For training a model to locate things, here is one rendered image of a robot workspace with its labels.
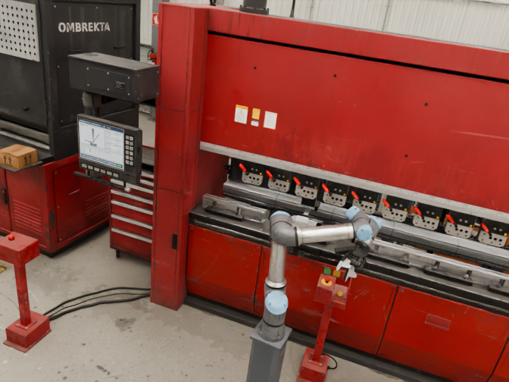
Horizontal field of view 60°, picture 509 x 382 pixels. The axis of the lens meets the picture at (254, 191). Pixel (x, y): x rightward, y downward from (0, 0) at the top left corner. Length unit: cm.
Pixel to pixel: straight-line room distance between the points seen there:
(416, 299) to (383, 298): 21
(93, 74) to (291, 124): 126
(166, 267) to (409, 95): 215
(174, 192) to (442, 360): 221
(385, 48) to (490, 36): 415
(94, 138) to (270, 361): 170
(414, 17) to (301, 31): 415
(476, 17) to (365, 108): 416
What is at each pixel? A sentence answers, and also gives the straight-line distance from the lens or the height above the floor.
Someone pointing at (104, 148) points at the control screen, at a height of 142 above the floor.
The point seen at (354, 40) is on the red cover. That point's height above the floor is 224.
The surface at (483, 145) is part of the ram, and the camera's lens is 292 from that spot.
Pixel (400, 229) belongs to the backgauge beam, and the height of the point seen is 98.
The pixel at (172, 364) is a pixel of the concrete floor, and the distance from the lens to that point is 337.
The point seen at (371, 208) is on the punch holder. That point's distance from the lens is 306.
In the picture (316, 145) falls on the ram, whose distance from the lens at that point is 296.
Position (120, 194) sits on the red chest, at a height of 71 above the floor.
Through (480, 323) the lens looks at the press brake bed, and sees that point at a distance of 332.
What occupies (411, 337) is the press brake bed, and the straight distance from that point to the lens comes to 341.
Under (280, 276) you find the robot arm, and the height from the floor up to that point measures 107.
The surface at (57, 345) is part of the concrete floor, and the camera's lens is 359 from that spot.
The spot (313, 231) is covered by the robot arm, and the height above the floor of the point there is 143.
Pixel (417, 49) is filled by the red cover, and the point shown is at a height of 224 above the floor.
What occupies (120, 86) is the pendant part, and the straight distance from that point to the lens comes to 277.
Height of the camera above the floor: 244
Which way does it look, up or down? 24 degrees down
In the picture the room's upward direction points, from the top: 8 degrees clockwise
